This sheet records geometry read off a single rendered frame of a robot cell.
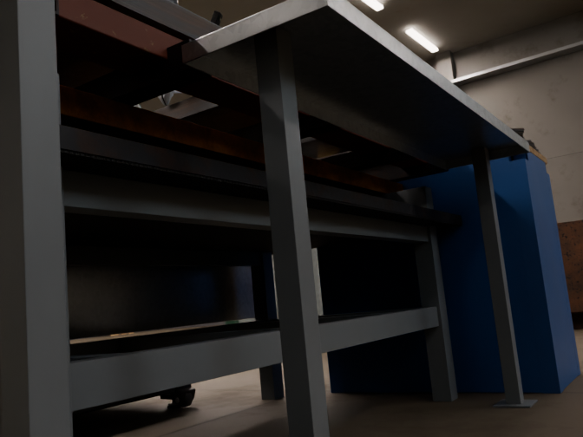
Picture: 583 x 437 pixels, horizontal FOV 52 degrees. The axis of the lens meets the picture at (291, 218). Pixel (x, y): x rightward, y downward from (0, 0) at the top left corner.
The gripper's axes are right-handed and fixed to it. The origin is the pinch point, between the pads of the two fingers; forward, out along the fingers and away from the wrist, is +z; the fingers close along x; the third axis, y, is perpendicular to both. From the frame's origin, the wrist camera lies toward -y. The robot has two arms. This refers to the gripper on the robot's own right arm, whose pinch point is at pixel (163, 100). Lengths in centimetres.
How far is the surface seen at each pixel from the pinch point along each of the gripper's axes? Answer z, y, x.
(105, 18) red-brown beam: 9, -49, -37
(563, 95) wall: -270, 1037, 34
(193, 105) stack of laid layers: 3.6, 0.9, -8.8
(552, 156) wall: -166, 1038, 68
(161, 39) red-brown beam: 9, -38, -37
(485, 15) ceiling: -414, 925, 122
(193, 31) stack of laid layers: 4.7, -29.7, -37.0
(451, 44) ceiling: -413, 1003, 209
